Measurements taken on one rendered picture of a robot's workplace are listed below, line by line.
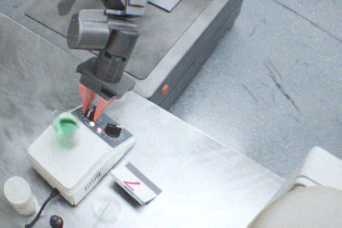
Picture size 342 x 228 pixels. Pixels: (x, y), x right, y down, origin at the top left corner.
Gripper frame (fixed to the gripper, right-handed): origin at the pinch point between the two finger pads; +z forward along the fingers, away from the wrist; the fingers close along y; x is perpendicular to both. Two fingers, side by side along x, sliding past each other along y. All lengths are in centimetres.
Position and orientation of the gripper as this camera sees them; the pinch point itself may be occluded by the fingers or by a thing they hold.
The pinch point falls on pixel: (91, 112)
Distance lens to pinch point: 91.6
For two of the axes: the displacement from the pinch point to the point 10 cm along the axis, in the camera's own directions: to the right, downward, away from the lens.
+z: -3.8, 7.8, 4.9
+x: 3.8, -3.5, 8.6
